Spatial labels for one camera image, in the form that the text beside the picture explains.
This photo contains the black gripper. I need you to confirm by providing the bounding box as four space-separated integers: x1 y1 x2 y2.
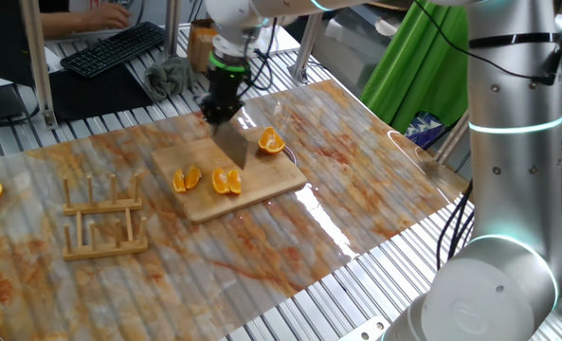
198 65 249 132

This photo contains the steel cleaver knife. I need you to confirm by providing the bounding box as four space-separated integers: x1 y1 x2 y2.
211 120 250 171

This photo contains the bare person hand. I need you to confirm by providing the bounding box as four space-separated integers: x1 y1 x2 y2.
79 3 131 32

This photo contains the grey crumpled cloth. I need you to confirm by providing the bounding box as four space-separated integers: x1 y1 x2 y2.
142 55 196 103

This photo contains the bamboo cutting board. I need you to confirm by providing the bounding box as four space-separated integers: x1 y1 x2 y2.
151 126 309 224

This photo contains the taped cardboard box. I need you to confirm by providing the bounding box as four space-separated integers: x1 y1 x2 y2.
187 18 220 73

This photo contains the black desk pad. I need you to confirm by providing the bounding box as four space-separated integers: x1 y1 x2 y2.
47 63 156 122

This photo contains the black computer keyboard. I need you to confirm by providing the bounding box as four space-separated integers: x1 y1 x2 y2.
60 21 167 80

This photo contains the wooden peg rack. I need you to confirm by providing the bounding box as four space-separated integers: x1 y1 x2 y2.
61 172 150 261

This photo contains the marble pattern plastic mat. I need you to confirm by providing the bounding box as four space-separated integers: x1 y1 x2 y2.
0 79 471 341

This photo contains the white paper sheet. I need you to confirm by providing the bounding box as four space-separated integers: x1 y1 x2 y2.
0 45 64 89

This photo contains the green fabric curtain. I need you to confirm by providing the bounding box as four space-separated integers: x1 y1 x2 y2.
359 0 470 135

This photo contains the blue patterned bag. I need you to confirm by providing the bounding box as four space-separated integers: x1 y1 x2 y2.
406 111 447 151

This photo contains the black monitor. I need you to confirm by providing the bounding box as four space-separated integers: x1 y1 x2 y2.
0 0 38 125

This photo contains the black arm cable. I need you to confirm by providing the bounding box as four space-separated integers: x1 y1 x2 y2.
240 17 280 99

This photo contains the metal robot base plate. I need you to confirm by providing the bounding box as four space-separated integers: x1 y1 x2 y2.
337 315 391 341

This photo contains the black base cable bundle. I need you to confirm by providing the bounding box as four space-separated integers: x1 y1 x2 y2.
435 179 476 271

